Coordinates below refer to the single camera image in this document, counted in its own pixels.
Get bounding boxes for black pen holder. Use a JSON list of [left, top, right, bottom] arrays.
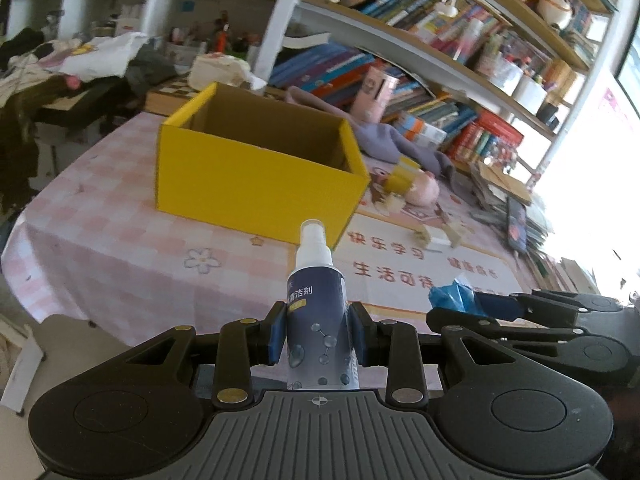
[[537, 102, 561, 128]]

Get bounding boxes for red boxed book set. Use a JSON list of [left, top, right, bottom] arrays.
[[447, 110, 523, 166]]

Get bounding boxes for yellow cardboard box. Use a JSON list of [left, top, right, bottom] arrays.
[[154, 81, 372, 252]]

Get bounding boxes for pink checked tablecloth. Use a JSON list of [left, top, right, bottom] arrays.
[[2, 110, 361, 348]]

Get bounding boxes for white bookshelf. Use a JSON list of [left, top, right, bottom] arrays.
[[10, 0, 626, 191]]

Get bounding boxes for printed cartoon table mat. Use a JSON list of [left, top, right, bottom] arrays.
[[330, 150, 523, 316]]

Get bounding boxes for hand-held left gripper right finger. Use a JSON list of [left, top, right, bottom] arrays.
[[348, 301, 506, 406]]

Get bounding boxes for pink cylindrical holder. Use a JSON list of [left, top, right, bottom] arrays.
[[350, 66, 400, 122]]

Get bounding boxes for purple cloth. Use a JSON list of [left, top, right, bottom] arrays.
[[286, 86, 458, 191]]

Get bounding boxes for yellow tape roll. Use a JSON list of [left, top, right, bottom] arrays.
[[387, 156, 422, 195]]

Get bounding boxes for row of shelved books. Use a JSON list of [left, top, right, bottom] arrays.
[[345, 0, 506, 46]]

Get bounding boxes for pink plush toy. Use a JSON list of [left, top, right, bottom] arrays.
[[372, 167, 441, 208]]

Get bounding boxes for orange and white carton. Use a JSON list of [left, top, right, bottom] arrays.
[[400, 112, 448, 146]]

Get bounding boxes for checkered board box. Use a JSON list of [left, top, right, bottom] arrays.
[[145, 77, 206, 116]]

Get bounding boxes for stack of papers and notebooks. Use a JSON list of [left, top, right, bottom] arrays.
[[470, 160, 556, 261]]

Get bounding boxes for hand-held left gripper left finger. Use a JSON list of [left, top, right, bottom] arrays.
[[125, 301, 287, 408]]

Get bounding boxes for black smartphone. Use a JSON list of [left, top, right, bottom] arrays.
[[506, 196, 528, 253]]

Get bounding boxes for dark blue spray bottle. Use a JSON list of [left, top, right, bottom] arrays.
[[283, 219, 362, 392]]

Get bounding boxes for white round jar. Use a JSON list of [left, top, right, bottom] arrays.
[[537, 0, 573, 31]]

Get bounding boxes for row of leaning books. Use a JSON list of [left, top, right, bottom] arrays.
[[270, 42, 481, 143]]

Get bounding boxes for bag of white tissue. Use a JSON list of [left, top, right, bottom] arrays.
[[189, 52, 253, 92]]

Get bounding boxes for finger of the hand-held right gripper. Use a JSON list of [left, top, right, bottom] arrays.
[[472, 289, 581, 327], [426, 307, 581, 356]]

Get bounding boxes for blue plastic wrapper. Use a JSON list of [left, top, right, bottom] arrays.
[[429, 272, 481, 318]]

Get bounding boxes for pile of clothes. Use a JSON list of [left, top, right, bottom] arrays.
[[0, 27, 131, 201]]

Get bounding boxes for white pen holder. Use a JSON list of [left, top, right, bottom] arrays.
[[515, 77, 548, 116], [492, 57, 523, 96]]

